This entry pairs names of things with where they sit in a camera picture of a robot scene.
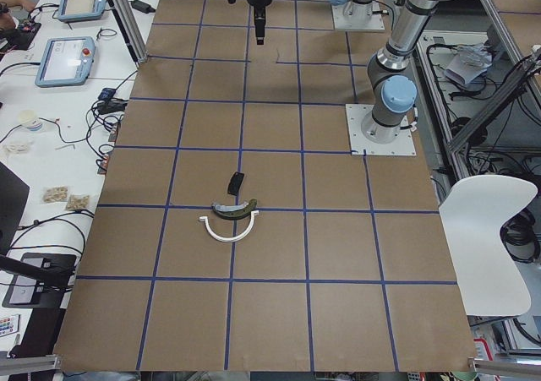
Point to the bag of small parts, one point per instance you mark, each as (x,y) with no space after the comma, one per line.
(55,195)
(78,202)

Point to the black monitor stand base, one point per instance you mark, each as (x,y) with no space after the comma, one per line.
(40,280)

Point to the white paper cup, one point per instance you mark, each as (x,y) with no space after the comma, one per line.
(30,120)

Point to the black metal brake pad plate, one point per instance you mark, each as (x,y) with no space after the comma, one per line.
(235,183)

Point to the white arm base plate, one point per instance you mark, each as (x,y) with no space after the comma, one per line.
(367,137)
(352,16)

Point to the black power adapter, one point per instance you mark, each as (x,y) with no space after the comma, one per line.
(142,7)

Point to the green curved brake shoe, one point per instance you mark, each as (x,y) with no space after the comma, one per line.
(236,211)

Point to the blue teach pendant near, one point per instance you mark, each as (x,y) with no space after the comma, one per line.
(66,62)

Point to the blue usb hub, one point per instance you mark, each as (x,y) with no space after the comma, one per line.
(107,94)

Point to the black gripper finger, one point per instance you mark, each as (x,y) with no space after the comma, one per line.
(260,24)

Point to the white plastic chair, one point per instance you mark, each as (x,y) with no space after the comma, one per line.
(472,215)

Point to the blue teach pendant far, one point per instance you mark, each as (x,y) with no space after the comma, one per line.
(80,10)

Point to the blue teach pendant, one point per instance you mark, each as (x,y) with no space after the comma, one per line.
(66,62)
(80,10)

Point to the aluminium frame post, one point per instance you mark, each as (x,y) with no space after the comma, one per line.
(129,29)

